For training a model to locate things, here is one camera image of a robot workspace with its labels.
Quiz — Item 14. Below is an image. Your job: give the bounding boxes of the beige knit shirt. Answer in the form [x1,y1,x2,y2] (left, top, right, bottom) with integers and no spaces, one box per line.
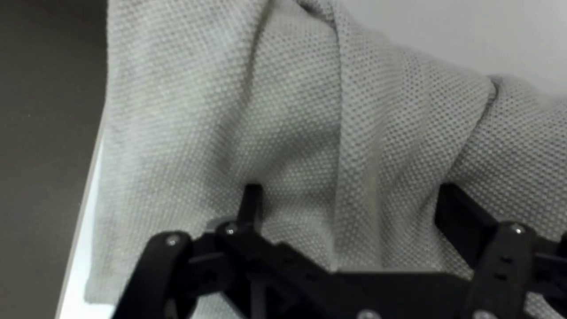
[86,0,567,319]

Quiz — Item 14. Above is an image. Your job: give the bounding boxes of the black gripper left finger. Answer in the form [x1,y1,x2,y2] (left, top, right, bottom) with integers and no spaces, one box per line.
[111,182,268,319]

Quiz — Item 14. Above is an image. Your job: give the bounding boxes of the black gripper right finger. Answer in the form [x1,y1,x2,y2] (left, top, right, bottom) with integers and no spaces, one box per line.
[433,180,567,319]

